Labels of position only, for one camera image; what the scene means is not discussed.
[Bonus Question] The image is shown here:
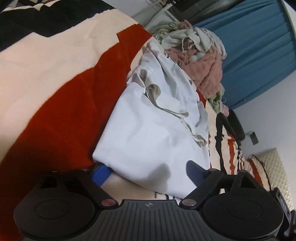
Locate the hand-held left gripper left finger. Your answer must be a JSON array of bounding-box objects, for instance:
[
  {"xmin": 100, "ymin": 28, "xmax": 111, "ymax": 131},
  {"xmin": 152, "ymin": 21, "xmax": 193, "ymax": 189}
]
[{"xmin": 37, "ymin": 163, "xmax": 119, "ymax": 208}]

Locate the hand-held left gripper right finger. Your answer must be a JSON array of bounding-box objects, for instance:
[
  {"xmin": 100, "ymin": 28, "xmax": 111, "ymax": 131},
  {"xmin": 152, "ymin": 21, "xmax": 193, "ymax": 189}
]
[{"xmin": 179, "ymin": 160, "xmax": 266, "ymax": 209}]

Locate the light blue T-shirt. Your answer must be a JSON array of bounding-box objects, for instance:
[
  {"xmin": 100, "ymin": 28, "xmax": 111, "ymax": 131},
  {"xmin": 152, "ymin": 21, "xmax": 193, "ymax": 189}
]
[{"xmin": 92, "ymin": 38, "xmax": 211, "ymax": 197}]

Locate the pile of clothes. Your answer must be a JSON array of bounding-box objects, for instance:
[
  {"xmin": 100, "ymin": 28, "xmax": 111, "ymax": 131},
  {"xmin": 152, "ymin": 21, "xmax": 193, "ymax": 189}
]
[{"xmin": 151, "ymin": 21, "xmax": 223, "ymax": 114}]

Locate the cream quilted pillow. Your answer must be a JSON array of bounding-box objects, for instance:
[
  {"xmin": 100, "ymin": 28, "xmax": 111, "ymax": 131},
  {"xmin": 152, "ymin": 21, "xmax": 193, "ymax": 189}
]
[{"xmin": 254, "ymin": 148, "xmax": 293, "ymax": 204}]

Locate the black armchair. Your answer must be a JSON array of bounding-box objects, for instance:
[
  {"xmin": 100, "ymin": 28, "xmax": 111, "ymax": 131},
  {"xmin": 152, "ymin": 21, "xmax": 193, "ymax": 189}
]
[{"xmin": 215, "ymin": 109, "xmax": 245, "ymax": 145}]

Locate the pink fluffy robe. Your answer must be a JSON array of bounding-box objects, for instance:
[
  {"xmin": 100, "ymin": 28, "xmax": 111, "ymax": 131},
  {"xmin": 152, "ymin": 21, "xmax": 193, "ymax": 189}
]
[{"xmin": 165, "ymin": 20, "xmax": 225, "ymax": 99}]

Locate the striped fleece blanket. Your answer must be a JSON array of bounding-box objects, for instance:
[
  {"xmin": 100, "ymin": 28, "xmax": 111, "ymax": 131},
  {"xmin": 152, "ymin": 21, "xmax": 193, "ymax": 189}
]
[{"xmin": 0, "ymin": 0, "xmax": 272, "ymax": 234}]

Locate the beige sweater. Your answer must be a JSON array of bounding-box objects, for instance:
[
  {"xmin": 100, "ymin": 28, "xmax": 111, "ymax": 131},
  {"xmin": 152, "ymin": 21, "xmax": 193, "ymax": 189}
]
[{"xmin": 203, "ymin": 28, "xmax": 227, "ymax": 59}]

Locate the grey hoodie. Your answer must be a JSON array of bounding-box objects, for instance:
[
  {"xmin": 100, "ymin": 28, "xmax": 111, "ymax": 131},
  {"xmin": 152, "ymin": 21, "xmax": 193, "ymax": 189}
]
[{"xmin": 161, "ymin": 27, "xmax": 208, "ymax": 51}]

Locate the wide blue curtain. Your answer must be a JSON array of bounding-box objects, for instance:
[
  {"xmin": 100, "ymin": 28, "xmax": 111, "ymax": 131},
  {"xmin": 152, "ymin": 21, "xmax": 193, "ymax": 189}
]
[{"xmin": 192, "ymin": 0, "xmax": 296, "ymax": 110}]

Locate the garment steamer stand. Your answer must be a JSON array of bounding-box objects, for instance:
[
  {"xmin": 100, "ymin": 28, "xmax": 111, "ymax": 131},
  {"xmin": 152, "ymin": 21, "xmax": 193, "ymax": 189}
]
[{"xmin": 132, "ymin": 0, "xmax": 178, "ymax": 22}]

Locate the dark window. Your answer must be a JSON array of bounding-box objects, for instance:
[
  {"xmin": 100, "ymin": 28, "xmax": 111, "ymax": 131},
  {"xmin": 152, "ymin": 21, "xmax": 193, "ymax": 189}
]
[{"xmin": 172, "ymin": 0, "xmax": 245, "ymax": 14}]

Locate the wall socket with plug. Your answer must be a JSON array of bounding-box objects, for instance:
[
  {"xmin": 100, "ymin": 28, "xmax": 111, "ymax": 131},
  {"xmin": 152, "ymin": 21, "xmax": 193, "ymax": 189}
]
[{"xmin": 246, "ymin": 131, "xmax": 260, "ymax": 145}]

